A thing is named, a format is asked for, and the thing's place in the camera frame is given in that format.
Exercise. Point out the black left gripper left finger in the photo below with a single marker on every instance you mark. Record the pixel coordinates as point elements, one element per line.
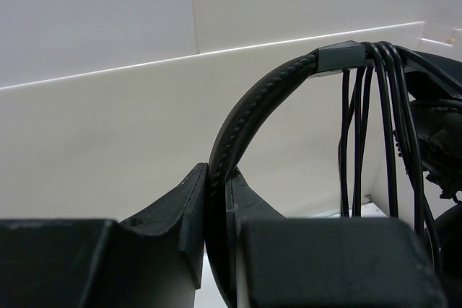
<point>151,259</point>

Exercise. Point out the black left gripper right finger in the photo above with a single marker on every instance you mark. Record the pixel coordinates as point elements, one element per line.
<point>324,262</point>

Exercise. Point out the black headset with microphone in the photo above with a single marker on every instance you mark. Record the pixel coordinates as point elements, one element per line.
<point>420,99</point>

